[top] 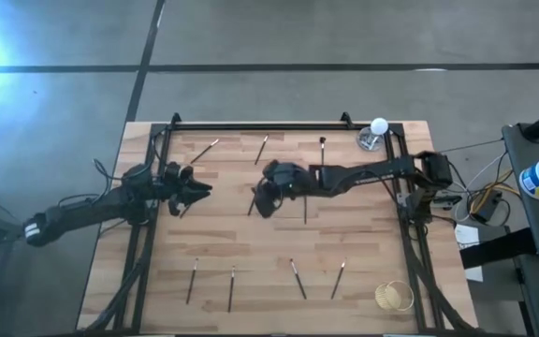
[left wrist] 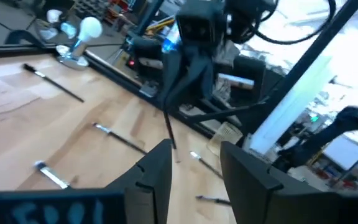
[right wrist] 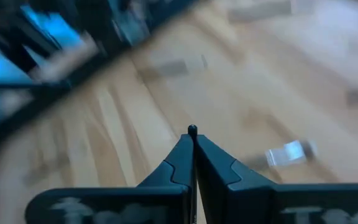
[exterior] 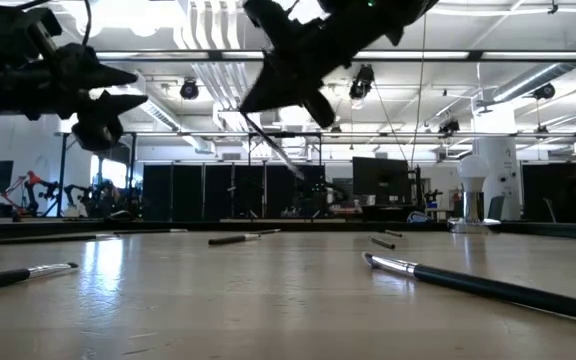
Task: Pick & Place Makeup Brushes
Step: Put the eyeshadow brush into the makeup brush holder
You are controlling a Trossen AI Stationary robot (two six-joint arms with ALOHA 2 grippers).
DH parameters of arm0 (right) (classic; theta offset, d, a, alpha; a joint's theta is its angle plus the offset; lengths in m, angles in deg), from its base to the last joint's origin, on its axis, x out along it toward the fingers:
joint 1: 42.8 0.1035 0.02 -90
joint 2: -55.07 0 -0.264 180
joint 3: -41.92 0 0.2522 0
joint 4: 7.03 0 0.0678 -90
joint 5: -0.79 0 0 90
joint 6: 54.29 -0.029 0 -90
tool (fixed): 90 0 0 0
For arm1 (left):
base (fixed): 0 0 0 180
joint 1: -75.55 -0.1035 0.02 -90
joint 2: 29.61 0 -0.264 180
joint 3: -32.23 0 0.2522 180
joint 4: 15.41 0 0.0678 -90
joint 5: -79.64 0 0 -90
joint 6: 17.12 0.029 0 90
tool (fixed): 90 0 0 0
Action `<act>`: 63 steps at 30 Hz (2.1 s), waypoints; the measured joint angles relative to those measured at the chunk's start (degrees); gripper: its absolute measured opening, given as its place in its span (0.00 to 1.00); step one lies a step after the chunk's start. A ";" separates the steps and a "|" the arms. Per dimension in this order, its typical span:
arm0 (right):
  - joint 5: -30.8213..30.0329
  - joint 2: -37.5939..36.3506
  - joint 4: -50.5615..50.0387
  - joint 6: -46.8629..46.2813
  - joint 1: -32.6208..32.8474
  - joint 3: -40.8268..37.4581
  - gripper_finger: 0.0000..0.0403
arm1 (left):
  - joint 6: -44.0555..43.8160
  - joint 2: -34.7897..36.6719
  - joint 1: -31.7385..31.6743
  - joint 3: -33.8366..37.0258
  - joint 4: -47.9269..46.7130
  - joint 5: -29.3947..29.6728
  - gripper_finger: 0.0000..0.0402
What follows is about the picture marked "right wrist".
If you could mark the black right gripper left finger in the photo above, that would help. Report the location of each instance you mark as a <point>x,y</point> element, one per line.
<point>172,174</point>

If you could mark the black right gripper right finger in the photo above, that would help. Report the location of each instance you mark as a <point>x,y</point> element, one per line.
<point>222,186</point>

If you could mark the small clear plastic object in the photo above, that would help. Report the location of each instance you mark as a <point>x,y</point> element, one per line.
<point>287,153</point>

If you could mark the thin black makeup brush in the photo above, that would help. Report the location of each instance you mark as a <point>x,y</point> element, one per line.
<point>172,68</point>

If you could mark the black aluminium table frame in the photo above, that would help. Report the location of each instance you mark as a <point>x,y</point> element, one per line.
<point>51,93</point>

